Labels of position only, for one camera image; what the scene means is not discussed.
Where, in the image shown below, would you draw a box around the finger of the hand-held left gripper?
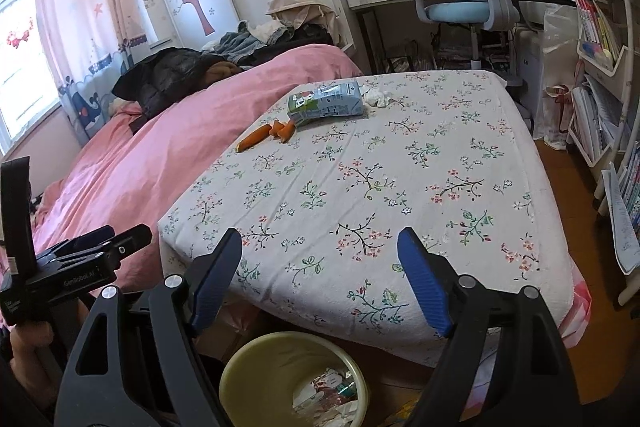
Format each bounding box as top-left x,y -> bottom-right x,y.
75,223 -> 153,265
37,226 -> 117,260

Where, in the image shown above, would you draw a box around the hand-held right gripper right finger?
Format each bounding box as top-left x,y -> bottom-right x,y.
396,227 -> 583,427

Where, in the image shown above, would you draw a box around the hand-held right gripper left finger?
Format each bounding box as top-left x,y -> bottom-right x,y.
54,227 -> 244,427

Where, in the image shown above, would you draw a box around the yellow green waste bin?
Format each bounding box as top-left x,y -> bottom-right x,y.
219,331 -> 370,427

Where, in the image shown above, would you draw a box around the long carrot piece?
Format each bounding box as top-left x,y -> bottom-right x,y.
236,126 -> 274,152

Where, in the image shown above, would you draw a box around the white tissue wad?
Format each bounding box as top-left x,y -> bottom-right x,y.
362,88 -> 396,108

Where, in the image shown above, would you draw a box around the light blue milk carton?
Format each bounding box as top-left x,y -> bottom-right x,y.
286,79 -> 364,128

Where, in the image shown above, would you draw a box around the person's left hand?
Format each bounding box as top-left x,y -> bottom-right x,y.
9,322 -> 56,350

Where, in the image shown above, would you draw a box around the floral bed sheet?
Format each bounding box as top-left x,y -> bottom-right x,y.
157,69 -> 573,368

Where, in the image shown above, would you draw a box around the pink duvet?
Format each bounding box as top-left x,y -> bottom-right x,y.
30,44 -> 363,303

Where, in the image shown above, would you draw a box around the window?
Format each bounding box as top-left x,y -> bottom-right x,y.
0,0 -> 61,158

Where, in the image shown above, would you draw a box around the black jacket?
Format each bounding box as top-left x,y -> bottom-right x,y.
111,47 -> 221,135

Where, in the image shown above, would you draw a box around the brown plush toy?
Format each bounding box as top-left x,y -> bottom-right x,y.
202,61 -> 243,85

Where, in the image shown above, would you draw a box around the pile of clothes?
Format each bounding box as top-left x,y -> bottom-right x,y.
202,21 -> 333,65

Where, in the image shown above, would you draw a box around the dark bags under desk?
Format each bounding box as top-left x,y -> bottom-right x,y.
385,39 -> 476,75

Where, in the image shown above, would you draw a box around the clear plastic bag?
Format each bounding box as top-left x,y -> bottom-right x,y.
532,4 -> 581,148

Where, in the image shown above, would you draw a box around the beige cloth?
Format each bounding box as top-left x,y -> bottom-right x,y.
265,0 -> 337,42

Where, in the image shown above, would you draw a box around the white bookshelf with books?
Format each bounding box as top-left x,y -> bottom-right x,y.
565,0 -> 640,308

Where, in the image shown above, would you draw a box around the white tote bag red handles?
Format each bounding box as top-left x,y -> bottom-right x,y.
545,84 -> 576,148

